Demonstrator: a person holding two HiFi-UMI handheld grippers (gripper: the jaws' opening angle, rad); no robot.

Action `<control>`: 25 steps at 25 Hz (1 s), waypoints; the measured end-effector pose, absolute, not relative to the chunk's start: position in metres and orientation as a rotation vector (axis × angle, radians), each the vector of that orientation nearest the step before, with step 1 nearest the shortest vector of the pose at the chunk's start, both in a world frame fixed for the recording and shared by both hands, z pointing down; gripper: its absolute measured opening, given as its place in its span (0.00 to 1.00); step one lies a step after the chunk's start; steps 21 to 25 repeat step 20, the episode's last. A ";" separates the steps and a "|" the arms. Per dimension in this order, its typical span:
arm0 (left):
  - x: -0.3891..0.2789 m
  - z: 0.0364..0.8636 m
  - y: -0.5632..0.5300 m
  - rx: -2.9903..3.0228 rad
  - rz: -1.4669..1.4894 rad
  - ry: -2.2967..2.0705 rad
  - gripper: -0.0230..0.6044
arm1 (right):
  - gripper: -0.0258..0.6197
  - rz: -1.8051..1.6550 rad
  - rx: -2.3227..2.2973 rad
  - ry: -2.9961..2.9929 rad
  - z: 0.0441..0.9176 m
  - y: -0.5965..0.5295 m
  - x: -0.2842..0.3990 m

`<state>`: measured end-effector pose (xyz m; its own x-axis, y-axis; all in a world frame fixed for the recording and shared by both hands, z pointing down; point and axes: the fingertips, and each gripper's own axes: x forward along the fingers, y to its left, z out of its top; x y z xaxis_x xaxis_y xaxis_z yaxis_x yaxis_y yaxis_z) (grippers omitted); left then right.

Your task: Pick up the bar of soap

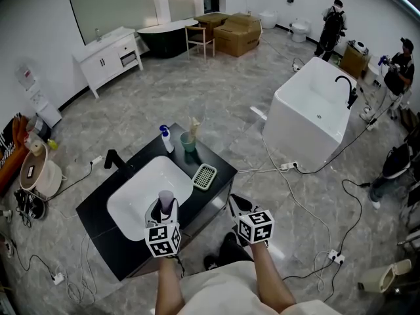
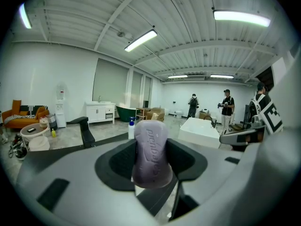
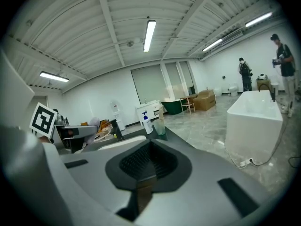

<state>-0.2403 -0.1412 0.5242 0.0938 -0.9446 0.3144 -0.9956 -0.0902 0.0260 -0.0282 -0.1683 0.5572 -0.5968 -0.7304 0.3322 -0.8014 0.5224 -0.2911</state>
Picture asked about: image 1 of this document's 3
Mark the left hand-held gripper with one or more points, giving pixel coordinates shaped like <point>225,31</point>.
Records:
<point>160,239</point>

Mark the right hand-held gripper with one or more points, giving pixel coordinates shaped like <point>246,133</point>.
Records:
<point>256,228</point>

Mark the grey soap bar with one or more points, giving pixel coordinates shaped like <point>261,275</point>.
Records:
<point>165,200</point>

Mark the pale slatted soap dish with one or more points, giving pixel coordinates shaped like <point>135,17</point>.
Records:
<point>204,176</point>

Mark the person's right forearm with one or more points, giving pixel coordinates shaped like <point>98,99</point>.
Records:
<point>272,277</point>

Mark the person's left forearm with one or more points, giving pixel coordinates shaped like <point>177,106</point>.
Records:
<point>169,287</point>

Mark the white rectangular sink basin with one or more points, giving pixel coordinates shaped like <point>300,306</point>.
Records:
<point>138,195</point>

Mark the person's black trousers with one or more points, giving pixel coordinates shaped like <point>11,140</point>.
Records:
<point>233,251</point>

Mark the white power strip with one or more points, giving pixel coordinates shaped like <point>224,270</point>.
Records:
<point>58,278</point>
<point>96,160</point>
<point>288,166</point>
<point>336,256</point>

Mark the black white-marked shoe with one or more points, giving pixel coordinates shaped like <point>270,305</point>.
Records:
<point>210,262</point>

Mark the dark vanity cabinet black top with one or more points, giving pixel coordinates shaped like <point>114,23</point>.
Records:
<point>98,218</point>

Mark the black sink faucet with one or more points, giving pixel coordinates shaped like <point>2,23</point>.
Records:
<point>115,161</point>

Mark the white spray bottle blue cap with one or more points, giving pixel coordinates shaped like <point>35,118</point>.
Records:
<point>168,141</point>

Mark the green cup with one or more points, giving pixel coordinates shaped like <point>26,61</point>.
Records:
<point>187,144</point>

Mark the person's white shirt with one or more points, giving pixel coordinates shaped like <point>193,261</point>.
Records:
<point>223,290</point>

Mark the white square bathtub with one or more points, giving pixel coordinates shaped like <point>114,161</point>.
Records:
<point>295,133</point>

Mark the beige tube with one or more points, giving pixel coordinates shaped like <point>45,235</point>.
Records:
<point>194,128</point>

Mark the round white tub beige rim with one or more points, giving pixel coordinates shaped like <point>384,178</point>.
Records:
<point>49,179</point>

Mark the yellow-green bottle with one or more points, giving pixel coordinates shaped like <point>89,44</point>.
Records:
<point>52,144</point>

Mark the beige paper roll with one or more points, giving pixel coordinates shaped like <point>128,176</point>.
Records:
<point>36,148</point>

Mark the beige pedal bin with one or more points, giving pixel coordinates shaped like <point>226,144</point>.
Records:
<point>374,279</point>

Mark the black bathtub faucet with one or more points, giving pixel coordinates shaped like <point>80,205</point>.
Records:
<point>351,95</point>

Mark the white water dispenser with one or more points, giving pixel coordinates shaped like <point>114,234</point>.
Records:
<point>46,110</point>

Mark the orange striped sofa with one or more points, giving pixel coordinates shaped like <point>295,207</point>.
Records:
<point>13,153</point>

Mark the white vanity cabinet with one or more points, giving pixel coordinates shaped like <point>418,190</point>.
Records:
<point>101,61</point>

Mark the large cardboard box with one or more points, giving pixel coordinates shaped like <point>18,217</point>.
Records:
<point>238,36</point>

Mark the dark green oval bathtub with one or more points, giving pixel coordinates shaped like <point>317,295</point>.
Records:
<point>164,41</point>

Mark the wooden chair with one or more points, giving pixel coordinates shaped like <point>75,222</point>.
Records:
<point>198,39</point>

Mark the small cardboard box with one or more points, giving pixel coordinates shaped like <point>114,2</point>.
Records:
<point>352,64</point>

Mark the white toilet with tank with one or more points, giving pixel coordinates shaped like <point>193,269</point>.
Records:
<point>300,29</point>

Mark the round white toilet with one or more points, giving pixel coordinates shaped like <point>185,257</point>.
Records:
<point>268,19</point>

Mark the flat cardboard box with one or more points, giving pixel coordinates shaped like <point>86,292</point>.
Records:
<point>210,20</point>

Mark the chrome faucet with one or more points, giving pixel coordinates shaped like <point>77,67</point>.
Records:
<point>97,34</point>

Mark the white round device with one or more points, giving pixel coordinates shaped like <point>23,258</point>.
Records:
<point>360,46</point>

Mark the blue shower head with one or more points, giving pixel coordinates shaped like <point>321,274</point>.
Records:
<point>383,60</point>

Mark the large frosted window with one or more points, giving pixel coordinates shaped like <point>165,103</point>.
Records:
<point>115,8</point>

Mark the white wall box red label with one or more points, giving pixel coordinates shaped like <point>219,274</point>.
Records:
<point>25,77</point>

